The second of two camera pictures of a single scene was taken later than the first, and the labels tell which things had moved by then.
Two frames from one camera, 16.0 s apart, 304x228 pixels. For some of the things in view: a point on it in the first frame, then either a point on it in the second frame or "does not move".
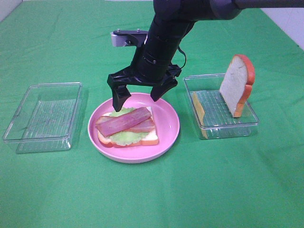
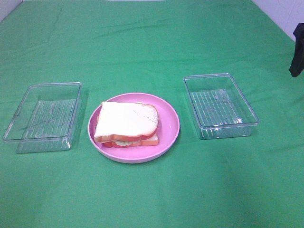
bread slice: [150, 137] does not move
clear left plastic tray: [45, 118] does not move
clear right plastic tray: [213, 117] does not move
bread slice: [236, 86] to [126, 120]
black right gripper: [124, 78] to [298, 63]
